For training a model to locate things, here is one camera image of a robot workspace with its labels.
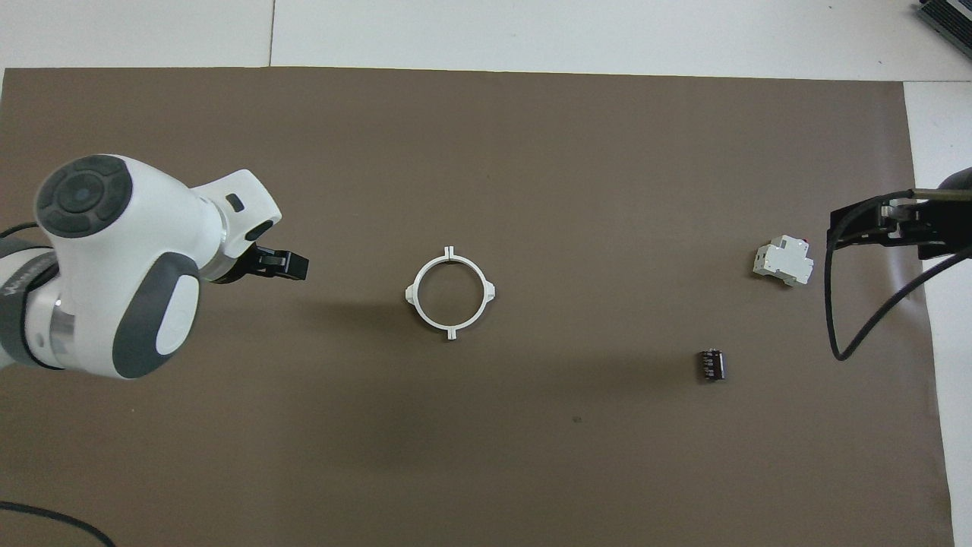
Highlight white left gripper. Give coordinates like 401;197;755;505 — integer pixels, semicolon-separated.
190;169;310;286

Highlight white half-ring pipe clamp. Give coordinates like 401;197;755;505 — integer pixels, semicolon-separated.
405;245;455;340
448;245;497;340

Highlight white circuit breaker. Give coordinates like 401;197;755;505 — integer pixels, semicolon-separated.
752;236;815;287

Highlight grey ribbed device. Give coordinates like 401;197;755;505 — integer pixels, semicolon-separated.
915;0;972;39

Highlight brown table mat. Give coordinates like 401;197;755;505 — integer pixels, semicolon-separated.
0;67;956;547

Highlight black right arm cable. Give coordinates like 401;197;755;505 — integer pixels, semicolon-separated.
825;196;972;362

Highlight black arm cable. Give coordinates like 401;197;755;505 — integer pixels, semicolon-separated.
825;196;972;362
0;223;116;547

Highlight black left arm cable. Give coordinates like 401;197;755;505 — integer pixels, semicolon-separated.
0;223;116;547

